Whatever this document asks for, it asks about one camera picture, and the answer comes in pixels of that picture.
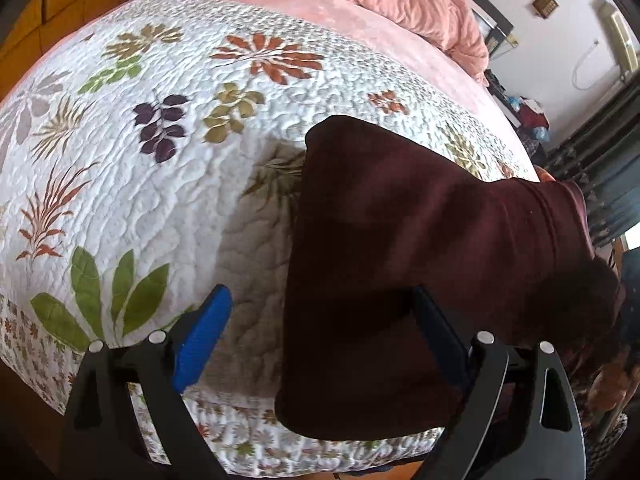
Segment orange wooden wardrobe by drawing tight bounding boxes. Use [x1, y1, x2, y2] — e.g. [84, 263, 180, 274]
[0, 0, 161, 101]

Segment maroon pants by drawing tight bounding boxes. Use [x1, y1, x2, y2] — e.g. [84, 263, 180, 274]
[275, 115, 624, 441]

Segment cream wall air conditioner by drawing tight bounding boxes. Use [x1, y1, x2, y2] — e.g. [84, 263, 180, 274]
[597, 0, 640, 74]

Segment white wall cable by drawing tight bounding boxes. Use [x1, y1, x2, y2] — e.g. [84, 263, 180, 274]
[572, 39, 602, 92]

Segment cluttered dark nightstand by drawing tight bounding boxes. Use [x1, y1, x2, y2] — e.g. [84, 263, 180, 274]
[482, 67, 551, 153]

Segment dark red cloth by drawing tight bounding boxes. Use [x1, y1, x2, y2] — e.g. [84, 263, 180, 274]
[520, 104, 549, 129]

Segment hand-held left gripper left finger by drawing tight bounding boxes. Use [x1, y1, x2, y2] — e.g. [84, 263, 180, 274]
[62, 284, 236, 480]

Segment pink bed sheet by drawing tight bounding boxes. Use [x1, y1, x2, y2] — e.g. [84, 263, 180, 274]
[115, 0, 541, 181]

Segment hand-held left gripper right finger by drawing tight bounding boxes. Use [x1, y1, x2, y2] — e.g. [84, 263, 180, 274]
[410, 285, 587, 480]

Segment dark patterned curtain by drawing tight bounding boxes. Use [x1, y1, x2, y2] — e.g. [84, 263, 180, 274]
[542, 80, 640, 248]

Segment floral quilted bedspread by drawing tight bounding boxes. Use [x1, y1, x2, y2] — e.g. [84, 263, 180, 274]
[0, 0, 541, 466]

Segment person's plaid clothing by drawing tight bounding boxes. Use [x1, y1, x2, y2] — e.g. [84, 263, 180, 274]
[587, 410, 629, 467]

